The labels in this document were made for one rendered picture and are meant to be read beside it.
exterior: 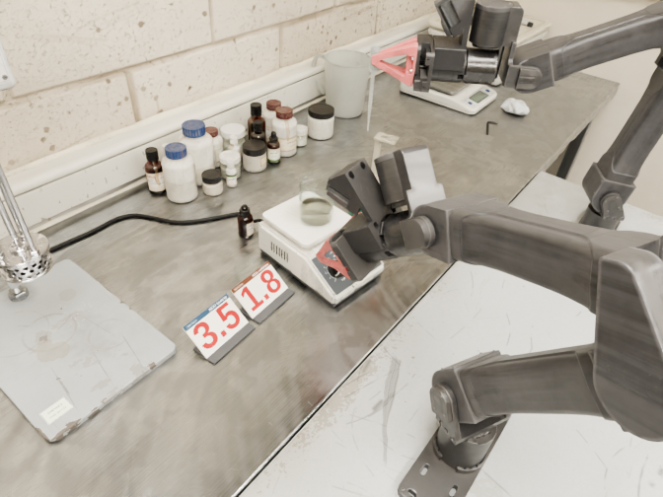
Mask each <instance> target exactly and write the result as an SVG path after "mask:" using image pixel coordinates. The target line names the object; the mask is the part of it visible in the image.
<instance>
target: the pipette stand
mask: <svg viewBox="0 0 663 497"><path fill-rule="evenodd" d="M383 137H385V138H383ZM399 139H400V137H398V136H394V135H390V134H387V133H383V132H378V134H377V135H376V136H375V137H374V140H375V145H374V152H373V160H372V167H371V170H372V172H373V174H374V175H375V177H376V179H377V181H379V179H378V175H377V171H376V167H375V163H374V160H375V159H376V158H378V157H380V151H381V144H382V142H385V143H388V144H392V145H395V144H396V142H397V141H398V140H399ZM395 140H396V141H395Z"/></svg>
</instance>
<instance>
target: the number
mask: <svg viewBox="0 0 663 497"><path fill-rule="evenodd" d="M244 321H245V320H244V318H243V317H242V316H241V314H240V313H239V312H238V310H237V309H236V308H235V306H234V305H233V304H232V302H231V301H230V300H229V298H228V299H227V300H226V301H224V302H223V303H222V304H221V305H219V306H218V307H217V308H216V309H214V310H213V311H212V312H211V313H209V314H208V315H207V316H206V317H204V318H203V319H202V320H200V321H199V322H198V323H196V324H195V325H194V326H193V327H191V328H190V329H189V330H188V332H189V333H190V335H191V336H192V337H193V339H194V340H195V341H196V342H197V344H198V345H199V346H200V348H201V349H202V350H203V351H204V353H205V354H206V353H208V352H209V351H210V350H211V349H212V348H213V347H215V346H216V345H217V344H218V343H219V342H220V341H222V340H223V339H224V338H225V337H226V336H227V335H228V334H230V333H231V332H232V331H233V330H234V329H235V328H237V327H238V326H239V325H240V324H241V323H242V322H244Z"/></svg>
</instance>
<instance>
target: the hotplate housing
mask: <svg viewBox="0 0 663 497"><path fill-rule="evenodd" d="M327 239H328V238H326V239H325V240H323V241H321V242H319V243H318V244H316V245H314V246H313V247H311V248H301V247H300V246H299V245H297V244H296V243H294V242H293V241H292V240H290V239H289V238H287V237H286V236H285V235H283V234H282V233H281V232H279V231H278V230H276V229H275V228H274V227H272V226H271V225H269V224H268V223H267V222H265V221H264V220H263V221H261V222H260V223H258V243H259V248H260V251H262V252H263V253H264V254H266V255H267V256H268V257H269V258H271V259H272V260H273V261H275V262H276V263H277V264H278V265H280V266H281V267H282V268H284V269H285V270H286V271H288V272H289V273H290V274H291V275H293V276H294V277H295V278H297V279H298V280H299V281H300V282H302V283H303V284H304V285H306V286H307V287H308V288H309V289H311V290H312V291H313V292H315V293H316V294H317V295H318V296H320V297H321V298H322V299H324V300H325V301H326V302H328V303H329V304H330V305H331V306H333V307H335V306H336V305H338V304H339V303H341V302H342V301H344V300H345V299H346V298H348V297H349V296H351V295H352V294H354V293H355V292H356V291H358V290H359V289H361V288H362V287H363V286H365V285H366V284H368V283H369V282H371V281H372V280H373V279H375V278H376V277H378V276H379V275H381V274H382V271H383V270H384V266H383V265H384V263H383V262H382V261H381V263H382V264H381V265H380V266H378V267H377V268H375V269H374V270H373V271H371V272H370V273H369V274H368V275H367V276H366V277H365V278H364V279H363V280H362V281H359V282H355V283H354V284H352V285H351V286H349V287H348V288H346V289H345V290H343V291H342V292H341V293H339V294H338V295H336V294H335V293H334V291H333V290H332V288H331V287H330V285H329V284H328V282H327V281H326V280H325V278H324V277H323V275H322V274H321V273H320V271H319V270H318V268H317V267H316V266H315V264H314V263H313V261H312V260H311V259H313V258H314V257H316V253H317V252H318V251H319V250H320V248H321V247H322V246H323V244H324V243H325V241H326V240H327Z"/></svg>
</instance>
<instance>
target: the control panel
mask: <svg viewBox="0 0 663 497"><path fill-rule="evenodd" d="M325 257H326V258H329V259H332V260H337V258H336V257H335V255H334V254H333V252H332V250H328V251H327V252H326V254H325ZM311 260H312V261H313V263H314V264H315V266H316V267H317V268H318V270H319V271H320V273H321V274H322V275H323V277H324V278H325V280H326V281H327V282H328V284H329V285H330V287H331V288H332V290H333V291H334V293H335V294H336V295H338V294H339V293H341V292H342V291H343V290H345V289H346V288H348V287H349V286H351V285H352V284H354V283H355V282H353V281H352V280H351V279H348V278H346V277H345V276H344V275H343V276H342V277H340V278H335V277H333V276H331V275H330V273H329V271H328V266H327V265H325V264H323V263H320V262H319V260H318V259H317V257H314V258H313V259H311Z"/></svg>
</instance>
